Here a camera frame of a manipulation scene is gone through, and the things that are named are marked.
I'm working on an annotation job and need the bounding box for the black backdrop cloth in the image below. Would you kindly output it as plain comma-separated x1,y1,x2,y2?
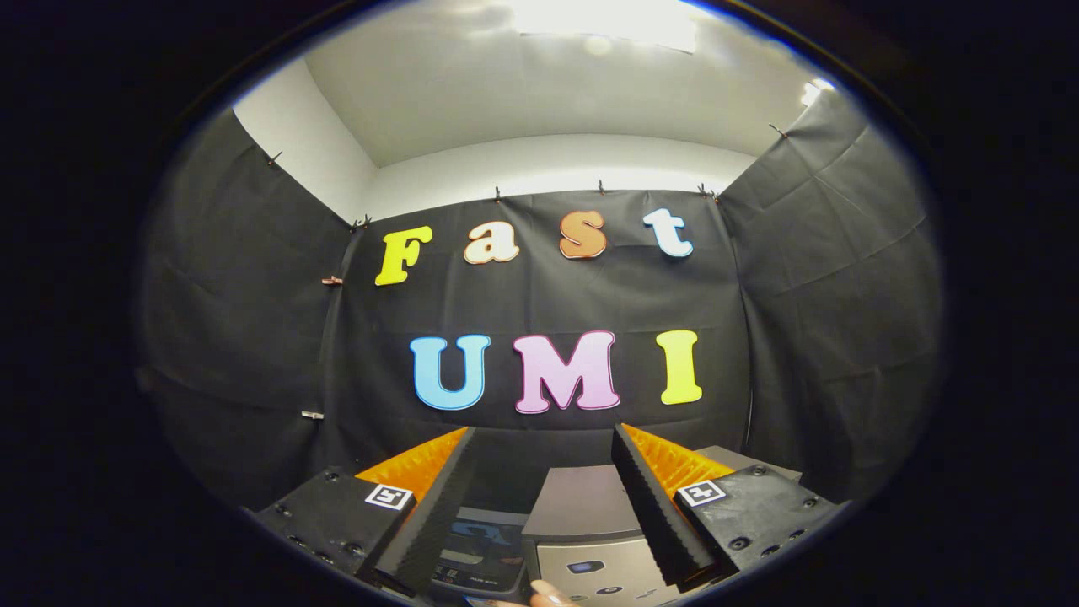
137,89,943,511

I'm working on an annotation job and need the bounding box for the grey metal appliance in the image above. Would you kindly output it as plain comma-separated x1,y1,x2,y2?
521,444,803,607

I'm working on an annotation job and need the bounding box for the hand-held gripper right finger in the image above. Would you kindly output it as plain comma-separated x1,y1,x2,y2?
611,424,844,591

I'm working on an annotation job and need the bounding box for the ceiling light panel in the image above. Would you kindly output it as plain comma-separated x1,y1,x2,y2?
506,0,701,53

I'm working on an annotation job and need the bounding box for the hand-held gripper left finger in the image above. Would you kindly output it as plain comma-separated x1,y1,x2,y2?
253,427,477,598

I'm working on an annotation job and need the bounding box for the small washing machine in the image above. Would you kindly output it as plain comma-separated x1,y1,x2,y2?
428,506,530,601

